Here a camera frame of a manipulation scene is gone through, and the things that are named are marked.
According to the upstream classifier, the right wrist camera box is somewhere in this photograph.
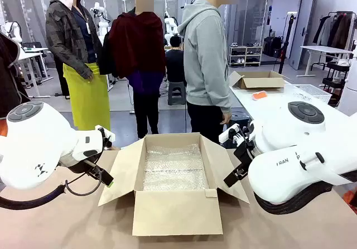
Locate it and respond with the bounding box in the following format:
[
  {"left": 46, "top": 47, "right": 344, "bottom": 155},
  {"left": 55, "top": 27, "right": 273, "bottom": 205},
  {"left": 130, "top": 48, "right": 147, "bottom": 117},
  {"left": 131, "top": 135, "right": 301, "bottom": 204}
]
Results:
[{"left": 218, "top": 123, "right": 241, "bottom": 145}]

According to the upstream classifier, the white shoe rack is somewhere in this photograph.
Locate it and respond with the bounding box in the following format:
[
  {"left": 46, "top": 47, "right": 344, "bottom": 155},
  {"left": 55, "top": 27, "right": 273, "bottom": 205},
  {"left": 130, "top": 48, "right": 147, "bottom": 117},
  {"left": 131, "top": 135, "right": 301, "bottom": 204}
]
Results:
[{"left": 229, "top": 45, "right": 263, "bottom": 67}]

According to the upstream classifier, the mannequin in dark red hoodie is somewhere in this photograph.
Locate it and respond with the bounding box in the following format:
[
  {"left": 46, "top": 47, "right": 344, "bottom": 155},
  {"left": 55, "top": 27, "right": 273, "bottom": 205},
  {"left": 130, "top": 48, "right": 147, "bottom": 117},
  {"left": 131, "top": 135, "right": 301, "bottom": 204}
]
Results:
[{"left": 107, "top": 0, "right": 167, "bottom": 140}]

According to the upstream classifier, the black right arm cable sleeve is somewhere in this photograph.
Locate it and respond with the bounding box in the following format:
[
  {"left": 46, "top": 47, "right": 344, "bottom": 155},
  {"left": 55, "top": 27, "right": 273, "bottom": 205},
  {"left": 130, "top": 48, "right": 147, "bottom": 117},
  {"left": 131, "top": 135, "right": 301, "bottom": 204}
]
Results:
[{"left": 253, "top": 180, "right": 334, "bottom": 215}]

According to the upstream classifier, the black trolley cart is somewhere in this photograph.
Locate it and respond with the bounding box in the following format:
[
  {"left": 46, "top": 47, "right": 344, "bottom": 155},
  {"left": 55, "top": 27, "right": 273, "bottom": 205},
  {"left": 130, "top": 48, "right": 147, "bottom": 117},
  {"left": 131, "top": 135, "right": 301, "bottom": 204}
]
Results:
[{"left": 321, "top": 60, "right": 351, "bottom": 94}]

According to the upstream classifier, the clear bubble wrap sheet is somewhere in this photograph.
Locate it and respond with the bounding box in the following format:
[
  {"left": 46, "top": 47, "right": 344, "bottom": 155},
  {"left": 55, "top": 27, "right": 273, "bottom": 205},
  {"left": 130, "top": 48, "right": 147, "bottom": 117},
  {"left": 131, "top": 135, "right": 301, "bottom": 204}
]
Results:
[{"left": 142, "top": 142, "right": 210, "bottom": 192}]

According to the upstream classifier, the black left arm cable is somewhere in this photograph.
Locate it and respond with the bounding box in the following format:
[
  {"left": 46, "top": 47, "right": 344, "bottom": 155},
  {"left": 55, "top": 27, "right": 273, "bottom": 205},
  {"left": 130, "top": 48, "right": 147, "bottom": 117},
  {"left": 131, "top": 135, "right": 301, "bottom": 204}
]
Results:
[{"left": 0, "top": 173, "right": 103, "bottom": 211}]

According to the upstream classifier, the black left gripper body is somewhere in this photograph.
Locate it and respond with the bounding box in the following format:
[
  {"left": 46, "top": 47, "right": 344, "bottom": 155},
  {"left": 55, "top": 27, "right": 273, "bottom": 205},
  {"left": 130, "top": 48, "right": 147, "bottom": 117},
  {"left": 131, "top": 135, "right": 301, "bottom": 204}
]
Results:
[{"left": 82, "top": 159, "right": 109, "bottom": 180}]

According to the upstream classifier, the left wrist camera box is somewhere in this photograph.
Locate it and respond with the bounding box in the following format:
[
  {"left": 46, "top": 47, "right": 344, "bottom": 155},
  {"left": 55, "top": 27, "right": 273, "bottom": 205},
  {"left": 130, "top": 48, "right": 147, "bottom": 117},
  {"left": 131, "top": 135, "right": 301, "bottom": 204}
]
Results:
[{"left": 95, "top": 124, "right": 116, "bottom": 151}]

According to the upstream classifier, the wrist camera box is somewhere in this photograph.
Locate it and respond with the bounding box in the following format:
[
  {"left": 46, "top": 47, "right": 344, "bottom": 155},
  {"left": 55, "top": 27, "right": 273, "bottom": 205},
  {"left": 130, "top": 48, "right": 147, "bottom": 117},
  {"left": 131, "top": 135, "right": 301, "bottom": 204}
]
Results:
[
  {"left": 218, "top": 123, "right": 241, "bottom": 145},
  {"left": 95, "top": 124, "right": 116, "bottom": 151}
]

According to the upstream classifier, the person in grey hoodie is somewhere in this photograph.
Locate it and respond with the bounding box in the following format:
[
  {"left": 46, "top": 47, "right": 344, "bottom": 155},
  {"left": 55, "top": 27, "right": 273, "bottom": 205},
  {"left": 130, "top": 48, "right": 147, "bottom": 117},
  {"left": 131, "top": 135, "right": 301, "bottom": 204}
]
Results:
[{"left": 177, "top": 0, "right": 240, "bottom": 146}]

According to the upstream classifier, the white side table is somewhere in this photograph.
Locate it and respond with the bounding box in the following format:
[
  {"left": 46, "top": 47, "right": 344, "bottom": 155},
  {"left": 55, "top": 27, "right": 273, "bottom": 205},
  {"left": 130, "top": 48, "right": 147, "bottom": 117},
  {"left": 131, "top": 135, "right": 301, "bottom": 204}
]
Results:
[{"left": 229, "top": 77, "right": 357, "bottom": 118}]

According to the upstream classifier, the mannequin in camouflage jacket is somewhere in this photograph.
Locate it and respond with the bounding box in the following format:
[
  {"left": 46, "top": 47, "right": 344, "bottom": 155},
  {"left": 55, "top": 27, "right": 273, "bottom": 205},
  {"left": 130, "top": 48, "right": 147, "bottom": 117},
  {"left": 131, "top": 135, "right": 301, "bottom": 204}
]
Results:
[{"left": 45, "top": 0, "right": 112, "bottom": 149}]

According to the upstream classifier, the small open cardboard box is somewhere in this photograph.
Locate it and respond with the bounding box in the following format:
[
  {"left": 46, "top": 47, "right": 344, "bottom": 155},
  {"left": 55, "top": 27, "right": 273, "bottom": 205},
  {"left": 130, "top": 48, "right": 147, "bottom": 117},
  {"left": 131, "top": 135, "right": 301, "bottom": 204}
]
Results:
[{"left": 229, "top": 70, "right": 286, "bottom": 90}]

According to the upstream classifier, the grey plastic stool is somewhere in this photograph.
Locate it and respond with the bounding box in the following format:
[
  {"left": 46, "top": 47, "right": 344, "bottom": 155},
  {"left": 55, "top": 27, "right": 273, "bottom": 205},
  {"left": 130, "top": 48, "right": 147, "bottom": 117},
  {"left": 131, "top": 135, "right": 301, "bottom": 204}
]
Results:
[{"left": 167, "top": 81, "right": 187, "bottom": 106}]

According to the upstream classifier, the open brown cardboard box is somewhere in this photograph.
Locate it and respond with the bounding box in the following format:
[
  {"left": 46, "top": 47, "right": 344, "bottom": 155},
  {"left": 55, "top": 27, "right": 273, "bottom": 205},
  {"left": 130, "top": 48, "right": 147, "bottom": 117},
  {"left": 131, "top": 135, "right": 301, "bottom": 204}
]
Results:
[{"left": 98, "top": 132, "right": 250, "bottom": 237}]

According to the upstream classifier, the white desk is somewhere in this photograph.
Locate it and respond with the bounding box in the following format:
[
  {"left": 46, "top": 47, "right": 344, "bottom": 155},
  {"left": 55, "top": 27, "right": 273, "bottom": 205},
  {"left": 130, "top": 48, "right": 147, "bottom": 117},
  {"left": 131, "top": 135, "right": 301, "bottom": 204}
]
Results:
[{"left": 296, "top": 45, "right": 354, "bottom": 78}]

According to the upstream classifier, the dark hanging coat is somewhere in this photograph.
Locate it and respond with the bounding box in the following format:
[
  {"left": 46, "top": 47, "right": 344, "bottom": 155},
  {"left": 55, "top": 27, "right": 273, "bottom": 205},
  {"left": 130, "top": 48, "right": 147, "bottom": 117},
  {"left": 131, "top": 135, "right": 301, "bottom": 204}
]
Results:
[{"left": 0, "top": 32, "right": 31, "bottom": 119}]

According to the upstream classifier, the white plastic basket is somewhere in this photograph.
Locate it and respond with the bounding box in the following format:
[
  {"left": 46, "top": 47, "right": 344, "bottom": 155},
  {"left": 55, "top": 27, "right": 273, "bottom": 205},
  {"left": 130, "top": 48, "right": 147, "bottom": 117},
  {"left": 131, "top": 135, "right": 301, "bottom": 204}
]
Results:
[{"left": 292, "top": 84, "right": 333, "bottom": 104}]

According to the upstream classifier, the white background work table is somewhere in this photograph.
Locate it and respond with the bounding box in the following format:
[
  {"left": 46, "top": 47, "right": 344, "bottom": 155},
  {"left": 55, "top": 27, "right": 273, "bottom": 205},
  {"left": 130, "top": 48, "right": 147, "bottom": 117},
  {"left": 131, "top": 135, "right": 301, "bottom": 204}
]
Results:
[{"left": 16, "top": 46, "right": 54, "bottom": 98}]

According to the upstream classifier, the clothes rack with coats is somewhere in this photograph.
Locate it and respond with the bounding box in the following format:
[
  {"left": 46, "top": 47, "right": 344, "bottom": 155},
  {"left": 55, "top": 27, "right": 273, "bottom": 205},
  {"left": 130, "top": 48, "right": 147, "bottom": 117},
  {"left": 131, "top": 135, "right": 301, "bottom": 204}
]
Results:
[{"left": 312, "top": 11, "right": 356, "bottom": 50}]

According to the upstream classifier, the orange flat item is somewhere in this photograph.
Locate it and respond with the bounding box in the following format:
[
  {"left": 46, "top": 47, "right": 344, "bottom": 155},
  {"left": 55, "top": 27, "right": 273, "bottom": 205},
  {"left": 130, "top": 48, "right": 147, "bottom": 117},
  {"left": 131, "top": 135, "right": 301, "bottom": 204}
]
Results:
[{"left": 250, "top": 90, "right": 268, "bottom": 102}]

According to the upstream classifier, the black tripod stand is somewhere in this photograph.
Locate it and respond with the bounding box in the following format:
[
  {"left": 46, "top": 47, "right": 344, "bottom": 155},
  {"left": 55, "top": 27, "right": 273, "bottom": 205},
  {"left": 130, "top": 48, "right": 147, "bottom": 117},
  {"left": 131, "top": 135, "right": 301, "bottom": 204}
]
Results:
[{"left": 278, "top": 12, "right": 297, "bottom": 75}]

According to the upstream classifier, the seated person in black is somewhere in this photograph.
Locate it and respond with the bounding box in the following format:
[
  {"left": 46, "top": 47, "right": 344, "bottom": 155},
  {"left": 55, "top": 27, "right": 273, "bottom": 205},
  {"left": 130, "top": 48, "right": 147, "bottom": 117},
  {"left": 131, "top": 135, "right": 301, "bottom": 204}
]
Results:
[{"left": 165, "top": 35, "right": 187, "bottom": 84}]

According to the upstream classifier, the black suitcase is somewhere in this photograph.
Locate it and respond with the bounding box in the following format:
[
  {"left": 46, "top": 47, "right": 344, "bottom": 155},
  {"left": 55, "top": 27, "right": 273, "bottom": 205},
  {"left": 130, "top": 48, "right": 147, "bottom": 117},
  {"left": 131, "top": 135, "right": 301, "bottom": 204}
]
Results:
[{"left": 263, "top": 36, "right": 283, "bottom": 58}]

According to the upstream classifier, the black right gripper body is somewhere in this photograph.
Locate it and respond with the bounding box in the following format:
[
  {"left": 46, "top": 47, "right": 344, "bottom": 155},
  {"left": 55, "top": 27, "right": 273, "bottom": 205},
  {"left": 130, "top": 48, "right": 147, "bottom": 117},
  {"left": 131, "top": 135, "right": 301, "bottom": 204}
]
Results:
[{"left": 233, "top": 126, "right": 256, "bottom": 178}]

